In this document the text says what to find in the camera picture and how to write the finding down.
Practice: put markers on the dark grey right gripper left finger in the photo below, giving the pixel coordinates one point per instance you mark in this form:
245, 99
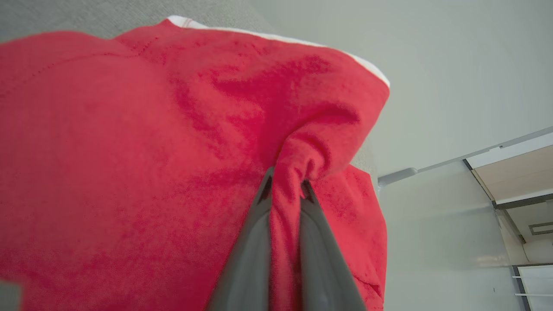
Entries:
255, 259

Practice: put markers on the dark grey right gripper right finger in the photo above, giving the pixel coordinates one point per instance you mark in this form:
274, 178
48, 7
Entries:
322, 268

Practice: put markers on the red Bulls print garment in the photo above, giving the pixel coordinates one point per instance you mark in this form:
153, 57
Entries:
129, 151

